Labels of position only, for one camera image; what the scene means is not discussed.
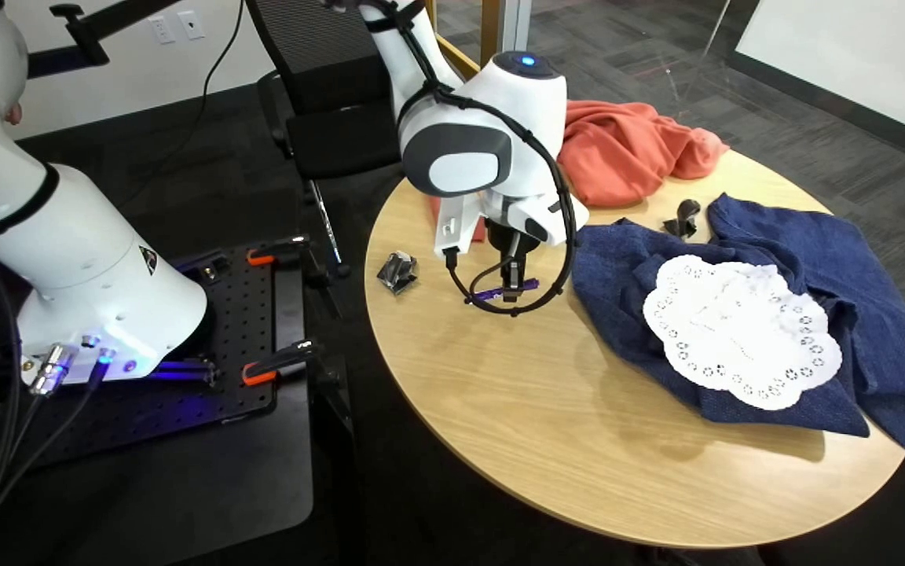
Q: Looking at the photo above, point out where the purple marker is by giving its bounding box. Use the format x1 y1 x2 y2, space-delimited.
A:
472 277 547 312

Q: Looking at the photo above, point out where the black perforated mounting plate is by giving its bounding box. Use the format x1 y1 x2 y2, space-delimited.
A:
170 243 313 428

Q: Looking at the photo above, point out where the white wall outlet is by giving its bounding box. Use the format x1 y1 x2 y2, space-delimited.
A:
150 5 210 46

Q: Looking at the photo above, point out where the wooden furniture piece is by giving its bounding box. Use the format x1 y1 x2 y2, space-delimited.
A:
432 0 510 82

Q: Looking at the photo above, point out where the black robot cart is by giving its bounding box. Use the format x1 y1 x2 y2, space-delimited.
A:
0 236 322 566

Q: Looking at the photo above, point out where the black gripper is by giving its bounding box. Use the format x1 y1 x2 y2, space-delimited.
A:
484 216 545 307

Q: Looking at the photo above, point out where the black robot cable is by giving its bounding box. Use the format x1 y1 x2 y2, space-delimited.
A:
370 0 581 319

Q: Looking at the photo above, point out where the dark blue cloth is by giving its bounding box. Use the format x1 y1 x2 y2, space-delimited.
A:
568 193 905 454

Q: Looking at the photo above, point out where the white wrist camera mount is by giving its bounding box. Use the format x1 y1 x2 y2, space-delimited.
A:
432 193 481 264

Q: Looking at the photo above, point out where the black wall cable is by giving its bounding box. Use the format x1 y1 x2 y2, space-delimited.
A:
199 0 252 104

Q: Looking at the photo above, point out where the white paper doily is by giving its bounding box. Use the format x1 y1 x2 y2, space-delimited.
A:
640 251 845 415

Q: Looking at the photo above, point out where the black office chair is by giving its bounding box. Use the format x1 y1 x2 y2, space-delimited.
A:
241 0 439 277

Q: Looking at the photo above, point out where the black binder clip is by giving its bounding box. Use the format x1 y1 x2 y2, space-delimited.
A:
374 250 421 298

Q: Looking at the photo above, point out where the small black clip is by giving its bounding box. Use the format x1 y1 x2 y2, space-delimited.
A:
659 195 708 240

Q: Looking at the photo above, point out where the orange and black clamp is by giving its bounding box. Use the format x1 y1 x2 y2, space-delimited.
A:
241 233 313 269
240 333 322 394

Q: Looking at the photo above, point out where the orange cloth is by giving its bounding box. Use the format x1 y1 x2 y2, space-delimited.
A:
426 96 731 250

